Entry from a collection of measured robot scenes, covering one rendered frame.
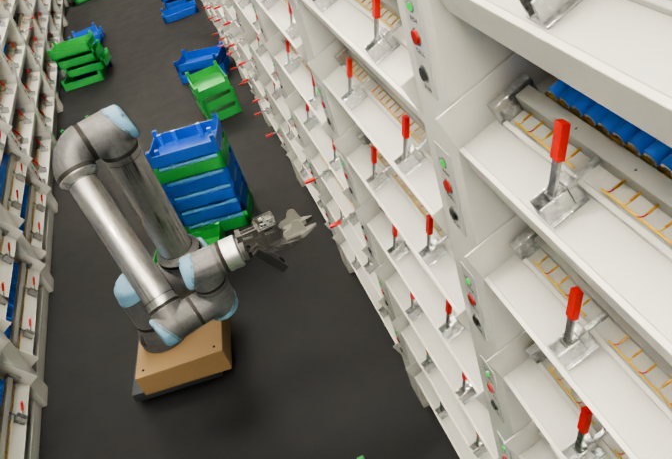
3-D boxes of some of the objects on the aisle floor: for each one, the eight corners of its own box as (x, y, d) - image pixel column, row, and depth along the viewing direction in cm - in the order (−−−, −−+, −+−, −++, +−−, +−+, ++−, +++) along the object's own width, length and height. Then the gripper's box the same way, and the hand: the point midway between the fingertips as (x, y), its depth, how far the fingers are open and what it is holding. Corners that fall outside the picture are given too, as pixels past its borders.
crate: (189, 240, 310) (182, 227, 305) (193, 214, 326) (187, 201, 322) (252, 224, 307) (246, 210, 303) (253, 198, 324) (247, 185, 319)
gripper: (237, 246, 176) (312, 212, 178) (229, 224, 185) (301, 192, 187) (249, 269, 181) (322, 236, 183) (241, 247, 190) (311, 215, 192)
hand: (310, 224), depth 187 cm, fingers open, 3 cm apart
